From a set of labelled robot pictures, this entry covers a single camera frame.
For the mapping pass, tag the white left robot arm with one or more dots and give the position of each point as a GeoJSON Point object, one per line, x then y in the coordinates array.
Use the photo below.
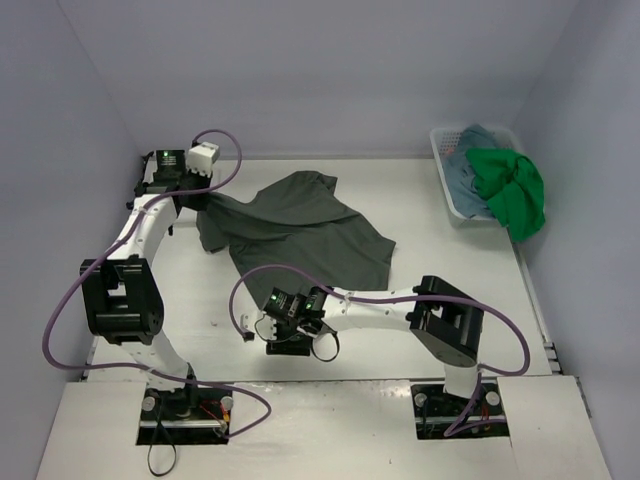
{"type": "Point", "coordinates": [122, 301]}

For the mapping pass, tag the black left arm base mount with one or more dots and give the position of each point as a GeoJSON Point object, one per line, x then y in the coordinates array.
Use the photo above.
{"type": "Point", "coordinates": [191, 416]}

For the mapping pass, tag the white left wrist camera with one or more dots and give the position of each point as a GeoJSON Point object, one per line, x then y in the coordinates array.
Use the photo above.
{"type": "Point", "coordinates": [200, 159]}

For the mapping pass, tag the green t-shirt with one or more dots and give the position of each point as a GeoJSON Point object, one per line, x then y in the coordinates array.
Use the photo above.
{"type": "Point", "coordinates": [513, 188]}

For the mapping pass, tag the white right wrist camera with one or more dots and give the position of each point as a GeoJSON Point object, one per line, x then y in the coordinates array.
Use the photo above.
{"type": "Point", "coordinates": [259, 325]}

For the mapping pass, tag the grey t-shirt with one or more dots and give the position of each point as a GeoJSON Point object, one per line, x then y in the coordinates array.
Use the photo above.
{"type": "Point", "coordinates": [295, 232]}

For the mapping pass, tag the light blue t-shirt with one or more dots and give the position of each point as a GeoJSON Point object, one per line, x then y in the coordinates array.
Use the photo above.
{"type": "Point", "coordinates": [460, 175]}

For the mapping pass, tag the white plastic laundry basket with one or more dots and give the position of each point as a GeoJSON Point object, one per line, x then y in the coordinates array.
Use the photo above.
{"type": "Point", "coordinates": [443, 141]}

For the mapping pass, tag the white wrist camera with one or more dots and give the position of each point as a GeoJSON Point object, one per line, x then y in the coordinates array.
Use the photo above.
{"type": "Point", "coordinates": [200, 159]}
{"type": "Point", "coordinates": [259, 325]}

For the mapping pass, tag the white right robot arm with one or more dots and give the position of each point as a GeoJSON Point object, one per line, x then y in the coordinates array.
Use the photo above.
{"type": "Point", "coordinates": [435, 312]}

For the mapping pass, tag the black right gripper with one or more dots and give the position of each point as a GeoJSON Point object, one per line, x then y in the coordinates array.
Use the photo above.
{"type": "Point", "coordinates": [288, 345]}

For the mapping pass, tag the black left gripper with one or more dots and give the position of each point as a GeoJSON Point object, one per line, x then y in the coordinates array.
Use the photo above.
{"type": "Point", "coordinates": [198, 198]}

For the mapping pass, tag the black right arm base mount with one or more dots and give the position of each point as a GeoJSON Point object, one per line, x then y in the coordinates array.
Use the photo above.
{"type": "Point", "coordinates": [435, 411]}

